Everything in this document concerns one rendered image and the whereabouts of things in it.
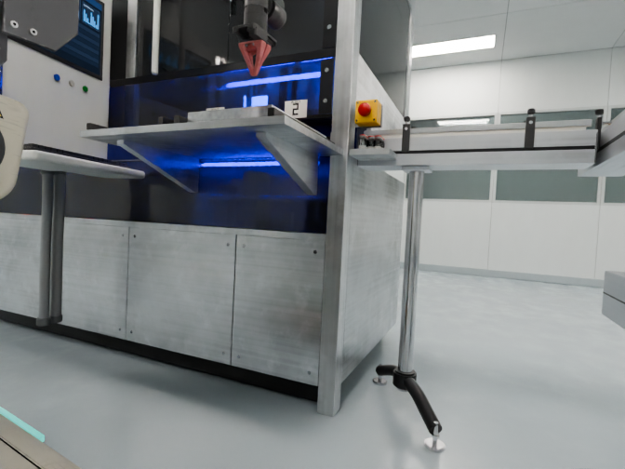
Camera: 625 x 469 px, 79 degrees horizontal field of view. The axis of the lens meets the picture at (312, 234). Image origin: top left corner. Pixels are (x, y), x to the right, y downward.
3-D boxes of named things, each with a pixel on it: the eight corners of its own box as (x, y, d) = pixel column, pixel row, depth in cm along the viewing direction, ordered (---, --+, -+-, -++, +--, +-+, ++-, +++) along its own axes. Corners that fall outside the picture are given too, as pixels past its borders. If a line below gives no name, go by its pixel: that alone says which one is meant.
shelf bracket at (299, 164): (308, 194, 128) (311, 155, 127) (316, 194, 127) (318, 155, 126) (253, 183, 97) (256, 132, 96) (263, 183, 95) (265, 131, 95)
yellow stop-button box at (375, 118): (360, 128, 127) (362, 107, 127) (381, 127, 124) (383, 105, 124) (353, 123, 120) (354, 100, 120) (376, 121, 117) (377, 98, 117)
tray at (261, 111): (257, 150, 132) (257, 140, 132) (325, 147, 122) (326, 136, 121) (187, 126, 101) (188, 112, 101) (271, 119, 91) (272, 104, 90)
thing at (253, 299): (134, 293, 300) (138, 181, 297) (395, 338, 216) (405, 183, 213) (-19, 321, 208) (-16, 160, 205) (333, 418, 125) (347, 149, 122)
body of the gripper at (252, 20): (277, 48, 96) (278, 18, 95) (254, 30, 87) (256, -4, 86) (255, 52, 99) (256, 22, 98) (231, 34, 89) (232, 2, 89)
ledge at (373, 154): (361, 162, 135) (361, 156, 135) (398, 161, 129) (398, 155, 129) (349, 154, 122) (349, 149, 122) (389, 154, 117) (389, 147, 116)
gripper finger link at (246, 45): (275, 81, 96) (277, 43, 95) (260, 71, 89) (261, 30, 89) (253, 83, 99) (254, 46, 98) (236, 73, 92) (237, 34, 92)
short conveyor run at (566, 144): (355, 165, 131) (357, 119, 130) (367, 171, 145) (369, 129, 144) (597, 162, 103) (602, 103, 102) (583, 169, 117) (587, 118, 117)
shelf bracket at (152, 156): (192, 192, 148) (193, 158, 147) (198, 193, 147) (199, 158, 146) (115, 182, 117) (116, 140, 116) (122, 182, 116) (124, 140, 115)
